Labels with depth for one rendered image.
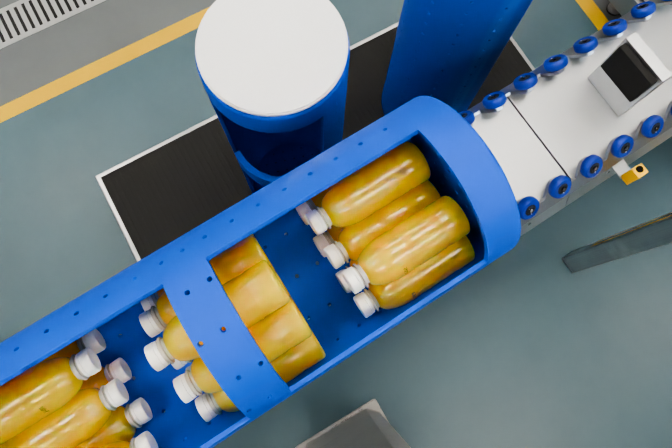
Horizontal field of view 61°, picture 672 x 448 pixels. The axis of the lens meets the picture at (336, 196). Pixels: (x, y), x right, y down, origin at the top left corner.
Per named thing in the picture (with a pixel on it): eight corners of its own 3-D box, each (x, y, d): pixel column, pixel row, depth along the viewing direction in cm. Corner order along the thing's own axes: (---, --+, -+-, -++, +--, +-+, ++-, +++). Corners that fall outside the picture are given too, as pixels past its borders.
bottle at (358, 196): (417, 139, 87) (313, 203, 84) (438, 179, 89) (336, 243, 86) (401, 139, 94) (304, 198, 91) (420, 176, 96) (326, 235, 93)
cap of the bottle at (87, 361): (72, 348, 82) (84, 342, 83) (88, 362, 85) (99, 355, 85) (76, 369, 80) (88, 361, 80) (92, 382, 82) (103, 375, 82)
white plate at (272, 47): (182, -7, 106) (183, -3, 107) (210, 130, 99) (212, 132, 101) (327, -36, 108) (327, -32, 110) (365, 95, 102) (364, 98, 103)
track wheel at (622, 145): (636, 133, 106) (627, 129, 108) (617, 145, 106) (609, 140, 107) (635, 151, 109) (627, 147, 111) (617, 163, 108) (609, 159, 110)
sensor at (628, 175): (636, 178, 114) (650, 171, 109) (625, 186, 113) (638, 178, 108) (612, 147, 115) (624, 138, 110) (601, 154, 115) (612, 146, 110)
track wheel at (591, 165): (605, 153, 105) (596, 149, 107) (586, 166, 104) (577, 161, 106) (605, 171, 108) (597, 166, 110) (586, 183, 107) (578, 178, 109)
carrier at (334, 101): (243, 151, 192) (261, 233, 185) (181, -4, 107) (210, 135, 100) (326, 132, 194) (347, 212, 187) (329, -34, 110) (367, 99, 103)
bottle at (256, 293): (285, 290, 86) (175, 360, 83) (262, 252, 84) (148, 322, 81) (295, 308, 79) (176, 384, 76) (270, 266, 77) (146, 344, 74)
